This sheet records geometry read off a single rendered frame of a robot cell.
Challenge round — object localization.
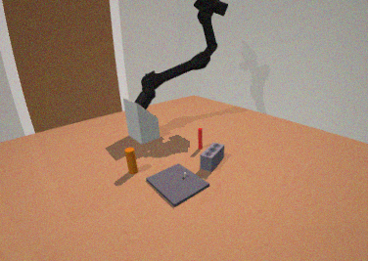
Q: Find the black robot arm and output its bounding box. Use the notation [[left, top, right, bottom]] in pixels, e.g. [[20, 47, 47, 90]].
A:
[[135, 0, 228, 109]]

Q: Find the orange cylinder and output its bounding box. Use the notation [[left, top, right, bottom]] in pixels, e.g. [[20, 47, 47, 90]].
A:
[[125, 147, 138, 174]]

